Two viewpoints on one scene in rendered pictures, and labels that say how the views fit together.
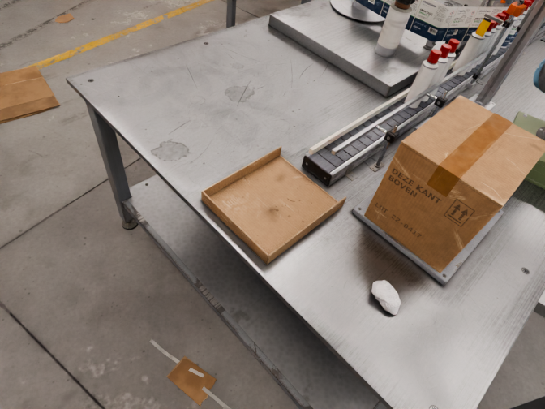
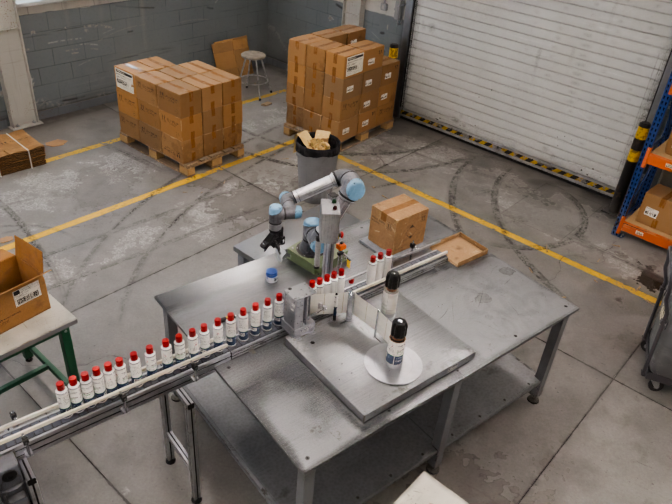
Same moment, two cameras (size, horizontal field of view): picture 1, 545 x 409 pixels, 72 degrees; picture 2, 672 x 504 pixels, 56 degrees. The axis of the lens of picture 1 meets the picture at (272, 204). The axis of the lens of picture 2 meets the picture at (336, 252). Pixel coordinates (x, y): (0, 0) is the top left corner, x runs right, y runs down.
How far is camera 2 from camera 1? 4.72 m
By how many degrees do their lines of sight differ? 96
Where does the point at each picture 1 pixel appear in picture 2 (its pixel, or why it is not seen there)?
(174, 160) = (503, 267)
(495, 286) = not seen: hidden behind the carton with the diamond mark
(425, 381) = not seen: hidden behind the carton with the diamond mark
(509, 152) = (391, 203)
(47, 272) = (567, 374)
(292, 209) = (451, 248)
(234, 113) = (483, 287)
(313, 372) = not seen: hidden behind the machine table
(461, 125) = (403, 211)
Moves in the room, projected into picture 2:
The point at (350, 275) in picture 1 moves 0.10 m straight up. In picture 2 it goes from (429, 231) to (432, 220)
